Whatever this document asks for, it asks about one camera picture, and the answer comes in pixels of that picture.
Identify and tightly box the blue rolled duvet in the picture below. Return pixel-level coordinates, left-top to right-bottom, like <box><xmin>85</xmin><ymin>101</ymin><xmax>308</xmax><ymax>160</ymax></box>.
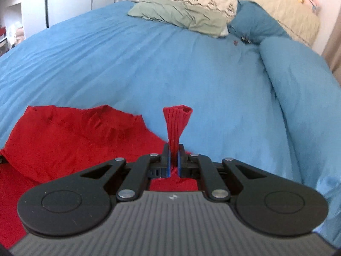
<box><xmin>228</xmin><ymin>0</ymin><xmax>341</xmax><ymax>243</ymax></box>

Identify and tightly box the beige quilted headboard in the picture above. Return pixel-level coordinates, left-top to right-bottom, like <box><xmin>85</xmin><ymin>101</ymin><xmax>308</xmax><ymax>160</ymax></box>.
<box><xmin>123</xmin><ymin>0</ymin><xmax>321</xmax><ymax>49</ymax></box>

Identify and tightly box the blue bed sheet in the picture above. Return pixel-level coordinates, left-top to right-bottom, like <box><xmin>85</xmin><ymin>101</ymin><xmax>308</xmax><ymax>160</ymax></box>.
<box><xmin>0</xmin><ymin>0</ymin><xmax>304</xmax><ymax>192</ymax></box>

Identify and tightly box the green pillow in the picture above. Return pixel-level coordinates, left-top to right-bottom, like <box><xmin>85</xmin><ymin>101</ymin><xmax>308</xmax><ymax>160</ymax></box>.
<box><xmin>127</xmin><ymin>0</ymin><xmax>229</xmax><ymax>38</ymax></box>

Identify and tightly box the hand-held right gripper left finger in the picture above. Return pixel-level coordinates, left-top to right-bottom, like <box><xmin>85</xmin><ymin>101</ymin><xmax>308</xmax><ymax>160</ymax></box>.
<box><xmin>80</xmin><ymin>144</ymin><xmax>171</xmax><ymax>201</ymax></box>

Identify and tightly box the red knit sweater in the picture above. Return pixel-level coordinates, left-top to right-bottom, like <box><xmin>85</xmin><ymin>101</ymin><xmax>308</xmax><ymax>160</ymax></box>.
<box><xmin>0</xmin><ymin>105</ymin><xmax>203</xmax><ymax>249</ymax></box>

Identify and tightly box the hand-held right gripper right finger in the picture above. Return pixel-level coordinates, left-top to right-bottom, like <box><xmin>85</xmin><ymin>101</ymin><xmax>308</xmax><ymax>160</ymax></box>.
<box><xmin>177</xmin><ymin>144</ymin><xmax>267</xmax><ymax>202</ymax></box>

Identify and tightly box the white shelf unit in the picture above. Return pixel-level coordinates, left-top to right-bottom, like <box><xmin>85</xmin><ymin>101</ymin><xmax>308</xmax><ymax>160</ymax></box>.
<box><xmin>0</xmin><ymin>0</ymin><xmax>48</xmax><ymax>56</ymax></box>

